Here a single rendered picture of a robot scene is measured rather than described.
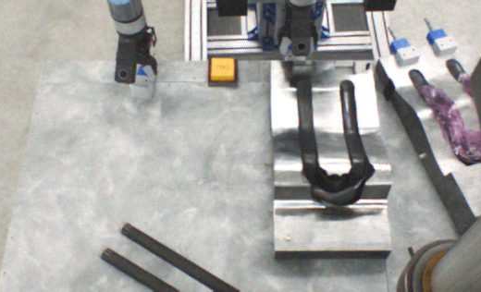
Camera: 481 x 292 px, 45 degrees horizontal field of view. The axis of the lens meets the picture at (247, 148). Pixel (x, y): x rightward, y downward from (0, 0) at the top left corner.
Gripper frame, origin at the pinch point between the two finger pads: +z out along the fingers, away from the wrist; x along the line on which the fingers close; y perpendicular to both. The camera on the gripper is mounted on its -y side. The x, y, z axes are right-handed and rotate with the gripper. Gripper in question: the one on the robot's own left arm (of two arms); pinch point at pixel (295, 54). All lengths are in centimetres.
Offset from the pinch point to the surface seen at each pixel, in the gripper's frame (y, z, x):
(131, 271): -60, 0, 37
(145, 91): -11.9, 1.3, 39.2
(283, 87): -13.5, -4.3, 3.6
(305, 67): -5.6, -2.0, -2.4
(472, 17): 90, 84, -90
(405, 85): -9.7, -0.9, -28.2
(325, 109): -19.4, -3.8, -6.7
